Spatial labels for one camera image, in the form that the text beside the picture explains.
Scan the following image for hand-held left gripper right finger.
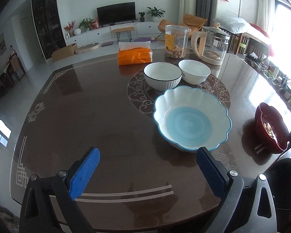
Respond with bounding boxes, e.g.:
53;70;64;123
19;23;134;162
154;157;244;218
196;146;278;233

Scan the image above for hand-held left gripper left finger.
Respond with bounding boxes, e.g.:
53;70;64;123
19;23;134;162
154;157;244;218
19;146;101;233

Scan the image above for red flower-shaped plate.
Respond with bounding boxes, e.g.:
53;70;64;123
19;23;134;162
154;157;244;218
254;102;291;154

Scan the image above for blue scalloped bowl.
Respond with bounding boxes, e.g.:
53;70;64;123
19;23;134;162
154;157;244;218
153;87;232;153

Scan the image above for plain white bowl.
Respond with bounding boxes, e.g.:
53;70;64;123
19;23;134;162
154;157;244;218
178;59;211;85

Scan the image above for white ribbed dark-rimmed bowl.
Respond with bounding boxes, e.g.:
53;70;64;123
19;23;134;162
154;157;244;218
144;62;183;91

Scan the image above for wooden crib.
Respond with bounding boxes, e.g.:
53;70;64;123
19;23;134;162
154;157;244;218
218;25;269;55

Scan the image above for red cloth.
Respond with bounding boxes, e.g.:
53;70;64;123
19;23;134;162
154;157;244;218
250;23;278;56

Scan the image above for cardboard box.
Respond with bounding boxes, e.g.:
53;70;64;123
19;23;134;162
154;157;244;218
51;43;78;62

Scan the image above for round wooden tray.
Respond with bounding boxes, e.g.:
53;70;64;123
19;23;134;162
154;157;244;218
75;42;100;53

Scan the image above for orange tissue pack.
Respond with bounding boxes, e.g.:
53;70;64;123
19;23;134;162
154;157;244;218
117;41;153;66

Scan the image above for white pillow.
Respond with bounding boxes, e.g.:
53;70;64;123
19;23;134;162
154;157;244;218
214;17;253;33

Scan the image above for wooden chair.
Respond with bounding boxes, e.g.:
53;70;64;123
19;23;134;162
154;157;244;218
7;53;26;80

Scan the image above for white sheer curtain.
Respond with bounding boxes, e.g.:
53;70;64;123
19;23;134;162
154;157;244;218
256;0;274;27

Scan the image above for clear plastic snack jar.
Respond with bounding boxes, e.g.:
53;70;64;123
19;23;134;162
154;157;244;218
164;25;191;59

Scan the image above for white television cabinet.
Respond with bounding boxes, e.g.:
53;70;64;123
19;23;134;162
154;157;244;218
64;21;165;48

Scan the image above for red flowers in vase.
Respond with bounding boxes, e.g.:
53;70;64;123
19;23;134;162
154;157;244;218
63;21;76;38

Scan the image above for purple floor mat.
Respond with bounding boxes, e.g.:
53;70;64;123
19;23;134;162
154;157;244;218
133;37;158;43

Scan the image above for wooden stool with metal legs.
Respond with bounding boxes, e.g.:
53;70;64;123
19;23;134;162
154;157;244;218
111;27;135;43

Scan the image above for bushy green potted plant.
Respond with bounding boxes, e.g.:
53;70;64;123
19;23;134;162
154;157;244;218
78;18;94;31

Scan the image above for orange rocking chair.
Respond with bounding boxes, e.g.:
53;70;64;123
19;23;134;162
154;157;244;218
156;14;208;42

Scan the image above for black display cabinet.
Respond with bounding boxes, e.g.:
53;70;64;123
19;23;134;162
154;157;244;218
31;0;67;60

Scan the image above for black television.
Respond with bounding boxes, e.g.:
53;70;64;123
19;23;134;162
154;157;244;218
96;2;137;26

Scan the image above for large potted green plant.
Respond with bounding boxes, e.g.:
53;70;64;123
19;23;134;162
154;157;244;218
146;6;166;22

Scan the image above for covered standing air conditioner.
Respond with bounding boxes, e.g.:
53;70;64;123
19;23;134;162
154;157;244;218
178;0;198;25

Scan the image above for glass kettle with cream handle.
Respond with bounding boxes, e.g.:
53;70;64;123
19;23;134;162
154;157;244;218
191;22;231;66

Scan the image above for framed wall picture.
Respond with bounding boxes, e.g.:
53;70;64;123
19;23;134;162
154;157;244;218
0;33;8;55

